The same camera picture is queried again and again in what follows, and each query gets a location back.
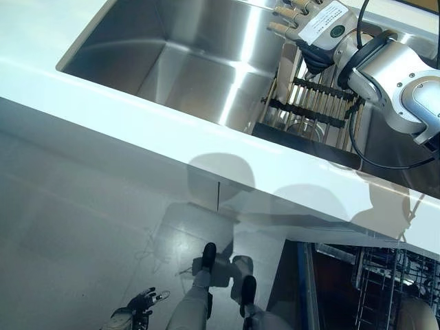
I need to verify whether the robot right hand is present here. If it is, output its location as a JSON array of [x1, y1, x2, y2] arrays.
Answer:
[[267, 0, 358, 72]]

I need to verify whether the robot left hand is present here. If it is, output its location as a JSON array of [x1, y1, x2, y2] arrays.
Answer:
[[128, 287, 171, 320]]

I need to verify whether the stainless built-in dishwasher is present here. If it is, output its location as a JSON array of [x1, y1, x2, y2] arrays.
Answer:
[[274, 239, 440, 330]]

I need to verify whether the white robot left leg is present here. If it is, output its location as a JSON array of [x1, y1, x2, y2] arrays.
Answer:
[[167, 267, 215, 330]]

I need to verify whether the white robot leg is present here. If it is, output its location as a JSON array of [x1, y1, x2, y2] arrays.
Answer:
[[240, 302, 290, 330], [167, 267, 215, 330]]

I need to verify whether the bamboo and black dish rack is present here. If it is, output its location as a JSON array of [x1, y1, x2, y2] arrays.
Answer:
[[252, 32, 368, 163]]

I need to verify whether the black robot left foot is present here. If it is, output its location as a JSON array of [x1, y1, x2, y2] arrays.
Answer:
[[200, 241, 219, 276]]

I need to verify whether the black robot foot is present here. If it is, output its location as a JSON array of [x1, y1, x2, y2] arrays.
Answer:
[[239, 274, 259, 319], [200, 241, 219, 276]]

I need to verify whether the black robot right foot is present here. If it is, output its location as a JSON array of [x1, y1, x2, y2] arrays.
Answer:
[[239, 274, 259, 319]]

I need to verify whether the round steel sink drain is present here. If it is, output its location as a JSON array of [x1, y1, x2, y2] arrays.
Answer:
[[284, 117, 327, 142]]

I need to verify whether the white robot right leg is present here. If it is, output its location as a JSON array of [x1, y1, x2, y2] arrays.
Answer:
[[240, 302, 290, 330]]

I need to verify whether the white glossy kitchen cabinet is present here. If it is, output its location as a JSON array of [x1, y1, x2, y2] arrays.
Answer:
[[0, 97, 287, 249]]

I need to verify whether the stainless steel kitchen sink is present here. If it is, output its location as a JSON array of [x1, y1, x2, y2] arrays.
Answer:
[[55, 0, 440, 201]]

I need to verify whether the black wire dishwasher rack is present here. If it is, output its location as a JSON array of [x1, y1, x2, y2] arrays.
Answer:
[[315, 243, 440, 330]]

